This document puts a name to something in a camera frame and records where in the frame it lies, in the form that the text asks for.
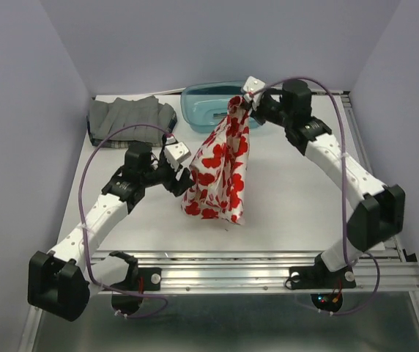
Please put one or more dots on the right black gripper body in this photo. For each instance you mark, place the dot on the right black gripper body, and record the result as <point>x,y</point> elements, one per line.
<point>272,111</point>

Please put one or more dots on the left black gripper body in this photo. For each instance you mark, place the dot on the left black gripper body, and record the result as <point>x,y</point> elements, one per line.
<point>162,174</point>

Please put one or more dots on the red floral white skirt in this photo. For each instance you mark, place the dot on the red floral white skirt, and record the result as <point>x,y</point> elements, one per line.
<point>219,169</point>

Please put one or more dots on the navy plaid skirt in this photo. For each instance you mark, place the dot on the navy plaid skirt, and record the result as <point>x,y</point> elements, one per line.
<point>123,144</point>

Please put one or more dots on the grey skirt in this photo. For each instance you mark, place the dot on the grey skirt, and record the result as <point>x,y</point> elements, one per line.
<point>128,119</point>

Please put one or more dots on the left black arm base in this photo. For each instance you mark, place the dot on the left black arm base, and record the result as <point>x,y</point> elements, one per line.
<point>139,281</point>

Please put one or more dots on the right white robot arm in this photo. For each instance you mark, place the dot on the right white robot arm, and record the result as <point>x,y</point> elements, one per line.
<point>378,209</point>

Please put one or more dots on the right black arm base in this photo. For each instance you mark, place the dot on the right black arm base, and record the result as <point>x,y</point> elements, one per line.
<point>327,287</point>

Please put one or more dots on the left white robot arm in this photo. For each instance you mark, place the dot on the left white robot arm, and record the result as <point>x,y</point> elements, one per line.
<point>62,280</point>

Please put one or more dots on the teal laundry basket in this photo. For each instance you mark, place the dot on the teal laundry basket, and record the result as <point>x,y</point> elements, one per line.
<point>205,105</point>

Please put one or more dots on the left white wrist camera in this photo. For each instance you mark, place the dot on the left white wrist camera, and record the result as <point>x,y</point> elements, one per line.
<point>176,154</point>

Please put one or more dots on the aluminium frame rail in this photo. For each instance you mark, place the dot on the aluminium frame rail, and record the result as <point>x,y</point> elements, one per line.
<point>214,273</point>

